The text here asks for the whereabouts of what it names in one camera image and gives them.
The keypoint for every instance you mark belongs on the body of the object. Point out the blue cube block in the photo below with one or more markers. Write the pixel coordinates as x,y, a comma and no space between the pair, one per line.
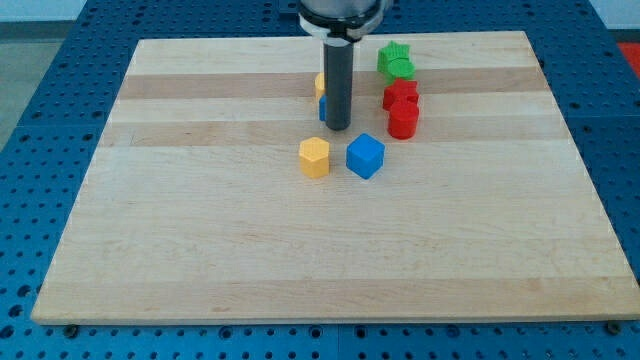
365,155

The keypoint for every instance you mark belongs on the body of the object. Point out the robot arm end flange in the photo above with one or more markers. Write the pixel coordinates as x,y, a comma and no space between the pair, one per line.
341,21

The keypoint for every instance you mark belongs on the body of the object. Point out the blue triangle block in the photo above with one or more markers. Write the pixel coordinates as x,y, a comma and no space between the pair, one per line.
322,108

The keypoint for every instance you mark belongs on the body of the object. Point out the yellow hexagon block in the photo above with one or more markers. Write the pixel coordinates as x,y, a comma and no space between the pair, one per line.
314,157

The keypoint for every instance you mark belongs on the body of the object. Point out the yellow block behind rod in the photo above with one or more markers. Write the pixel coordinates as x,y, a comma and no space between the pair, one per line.
319,86

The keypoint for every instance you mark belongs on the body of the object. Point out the red cylinder block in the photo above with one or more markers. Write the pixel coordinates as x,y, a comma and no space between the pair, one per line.
403,119

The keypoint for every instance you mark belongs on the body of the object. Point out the red star block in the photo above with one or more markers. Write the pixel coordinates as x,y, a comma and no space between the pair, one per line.
400,89

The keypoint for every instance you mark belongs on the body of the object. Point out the light wooden board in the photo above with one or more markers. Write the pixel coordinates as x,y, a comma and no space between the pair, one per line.
194,209

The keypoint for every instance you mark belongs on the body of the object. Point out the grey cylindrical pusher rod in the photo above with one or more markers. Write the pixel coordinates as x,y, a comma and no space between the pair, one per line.
338,71

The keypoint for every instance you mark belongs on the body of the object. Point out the green cylinder block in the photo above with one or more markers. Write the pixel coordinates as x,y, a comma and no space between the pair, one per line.
399,69

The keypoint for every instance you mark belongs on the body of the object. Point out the green star block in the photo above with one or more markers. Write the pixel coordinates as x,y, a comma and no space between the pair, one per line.
389,53

